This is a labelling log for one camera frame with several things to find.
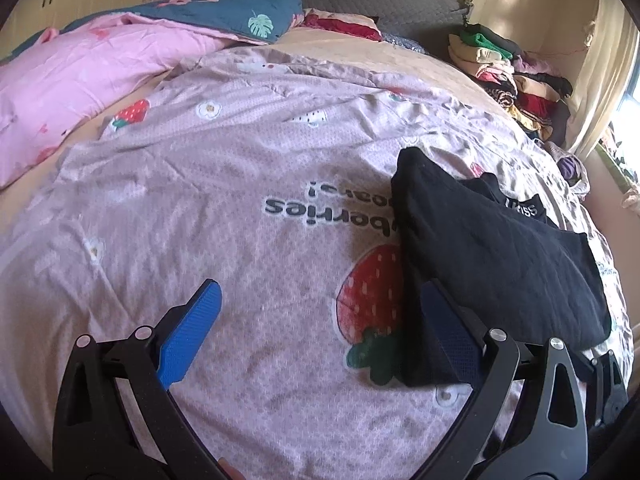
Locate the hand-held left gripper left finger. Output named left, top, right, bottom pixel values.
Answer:
left=52, top=278, right=241, bottom=480

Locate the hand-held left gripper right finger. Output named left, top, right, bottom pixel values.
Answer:
left=420, top=278, right=590, bottom=480

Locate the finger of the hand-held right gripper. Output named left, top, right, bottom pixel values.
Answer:
left=582, top=349, right=630, bottom=428

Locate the black sweater with orange cuffs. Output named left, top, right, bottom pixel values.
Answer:
left=390, top=147, right=613, bottom=387

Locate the pile of folded clothes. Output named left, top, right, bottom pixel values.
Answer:
left=447, top=22, right=573, bottom=143

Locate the person's left hand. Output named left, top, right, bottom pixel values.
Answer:
left=217, top=459, right=247, bottom=480

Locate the lilac strawberry printed duvet cover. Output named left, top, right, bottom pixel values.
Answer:
left=0, top=45, right=633, bottom=480

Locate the purple cloth bundle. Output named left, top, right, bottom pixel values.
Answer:
left=542, top=140, right=593, bottom=196

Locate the colourful cloth on window sill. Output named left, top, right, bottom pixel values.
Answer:
left=595, top=125, right=640, bottom=196

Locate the pink quilt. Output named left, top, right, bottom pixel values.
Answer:
left=0, top=12, right=261, bottom=191

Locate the window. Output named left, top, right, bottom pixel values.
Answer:
left=615, top=85, right=640, bottom=131

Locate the small floral pillow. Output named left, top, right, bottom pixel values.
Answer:
left=380, top=32, right=428, bottom=53

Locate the cream curtain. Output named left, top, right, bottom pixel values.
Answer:
left=565, top=0, right=640, bottom=158

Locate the blue floral quilt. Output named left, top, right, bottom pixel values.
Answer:
left=10, top=0, right=305, bottom=58

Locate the red pillow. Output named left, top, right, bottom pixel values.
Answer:
left=300, top=8, right=383, bottom=42

